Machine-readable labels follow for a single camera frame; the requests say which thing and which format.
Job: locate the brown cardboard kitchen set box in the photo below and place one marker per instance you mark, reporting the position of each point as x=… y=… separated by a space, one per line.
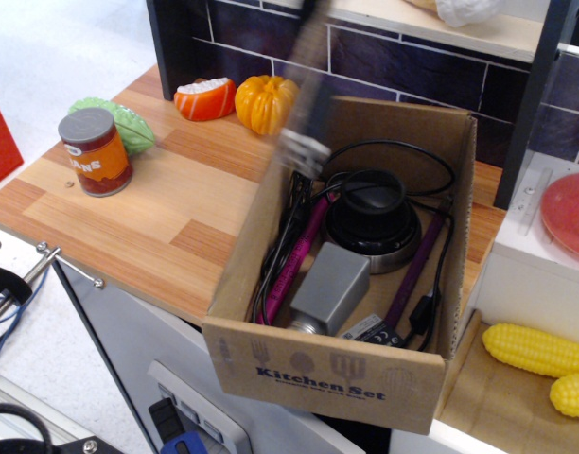
x=346 y=379

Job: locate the magenta pen left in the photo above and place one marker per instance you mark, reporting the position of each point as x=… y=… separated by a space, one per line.
x=298 y=229

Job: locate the silver metal shaker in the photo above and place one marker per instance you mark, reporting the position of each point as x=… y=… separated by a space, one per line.
x=333 y=287

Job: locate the black 3D mouse controller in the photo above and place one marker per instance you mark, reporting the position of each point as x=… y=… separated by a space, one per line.
x=372 y=217

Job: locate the orange toy pumpkin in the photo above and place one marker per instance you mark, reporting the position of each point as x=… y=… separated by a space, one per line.
x=263 y=103

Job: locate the grey labelled adapter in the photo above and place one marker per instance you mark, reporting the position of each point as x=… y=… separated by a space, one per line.
x=375 y=330

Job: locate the purple pen right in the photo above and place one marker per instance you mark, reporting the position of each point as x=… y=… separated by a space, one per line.
x=414 y=271

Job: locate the toy salmon sushi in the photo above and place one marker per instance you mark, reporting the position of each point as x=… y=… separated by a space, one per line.
x=206 y=100

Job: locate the green toy cabbage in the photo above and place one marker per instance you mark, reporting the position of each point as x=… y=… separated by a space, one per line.
x=136 y=135

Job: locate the white toy oven cabinet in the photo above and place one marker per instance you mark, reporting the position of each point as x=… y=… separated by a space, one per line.
x=154 y=355

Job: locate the orange beans can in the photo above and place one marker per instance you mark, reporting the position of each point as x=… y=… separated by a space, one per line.
x=96 y=151

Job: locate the yellow toy corn upper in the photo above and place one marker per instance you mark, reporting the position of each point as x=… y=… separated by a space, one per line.
x=532 y=350

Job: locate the yellow toy corn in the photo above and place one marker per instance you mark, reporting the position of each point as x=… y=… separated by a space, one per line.
x=532 y=350
x=564 y=395

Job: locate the white toy cauliflower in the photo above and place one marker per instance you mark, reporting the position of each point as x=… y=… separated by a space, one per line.
x=458 y=13

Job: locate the red plate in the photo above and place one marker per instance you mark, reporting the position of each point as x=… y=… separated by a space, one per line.
x=560 y=211

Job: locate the yellow toy corn lower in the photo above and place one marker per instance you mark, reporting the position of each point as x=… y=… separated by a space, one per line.
x=564 y=395

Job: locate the black taped aluminium handle block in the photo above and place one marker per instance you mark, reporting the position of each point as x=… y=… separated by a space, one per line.
x=300 y=143

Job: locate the dark shelf frame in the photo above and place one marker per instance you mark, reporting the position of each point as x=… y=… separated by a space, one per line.
x=499 y=71

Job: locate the blue black clamp handle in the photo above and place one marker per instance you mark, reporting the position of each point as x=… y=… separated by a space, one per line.
x=176 y=439

